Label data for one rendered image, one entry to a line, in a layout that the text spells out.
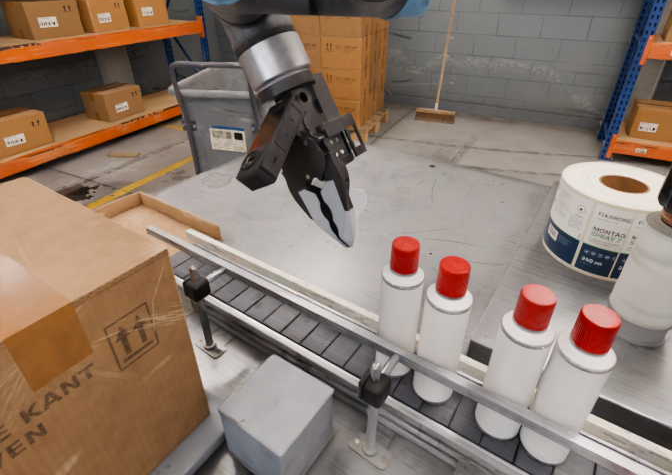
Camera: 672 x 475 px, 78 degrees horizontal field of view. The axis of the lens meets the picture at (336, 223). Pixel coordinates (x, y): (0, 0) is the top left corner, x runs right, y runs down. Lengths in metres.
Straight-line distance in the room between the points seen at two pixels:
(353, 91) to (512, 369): 3.35
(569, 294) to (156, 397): 0.65
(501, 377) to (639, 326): 0.30
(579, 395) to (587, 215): 0.41
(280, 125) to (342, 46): 3.22
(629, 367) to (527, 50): 4.23
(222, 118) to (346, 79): 1.52
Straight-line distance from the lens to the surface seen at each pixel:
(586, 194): 0.83
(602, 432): 0.60
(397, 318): 0.52
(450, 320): 0.48
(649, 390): 0.72
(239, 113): 2.43
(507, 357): 0.48
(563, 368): 0.47
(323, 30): 3.72
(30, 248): 0.50
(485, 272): 0.89
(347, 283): 0.81
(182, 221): 1.06
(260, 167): 0.43
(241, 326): 0.71
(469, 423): 0.58
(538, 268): 0.86
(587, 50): 4.77
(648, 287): 0.72
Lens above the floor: 1.35
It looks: 31 degrees down
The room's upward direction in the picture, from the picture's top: straight up
